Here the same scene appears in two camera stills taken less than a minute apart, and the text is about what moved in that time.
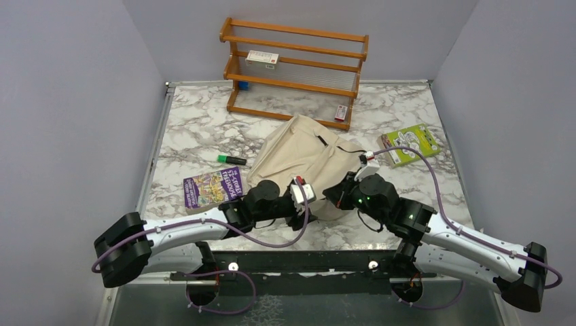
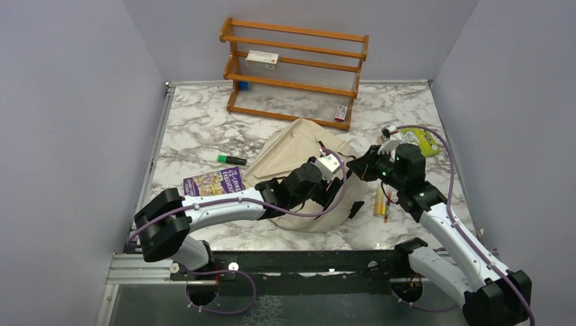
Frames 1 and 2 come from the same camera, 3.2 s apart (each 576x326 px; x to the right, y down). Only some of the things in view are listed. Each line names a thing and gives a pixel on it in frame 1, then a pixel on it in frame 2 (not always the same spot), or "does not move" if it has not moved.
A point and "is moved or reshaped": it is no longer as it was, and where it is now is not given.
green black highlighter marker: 231,159 does not move
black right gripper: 339,193 → 363,165
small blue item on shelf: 243,85 does not move
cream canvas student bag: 299,149 is moved or reshaped
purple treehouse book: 208,191 does not move
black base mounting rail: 305,274 does not move
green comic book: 418,137 does not move
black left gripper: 293,219 → 327,187
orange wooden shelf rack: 298,73 does not move
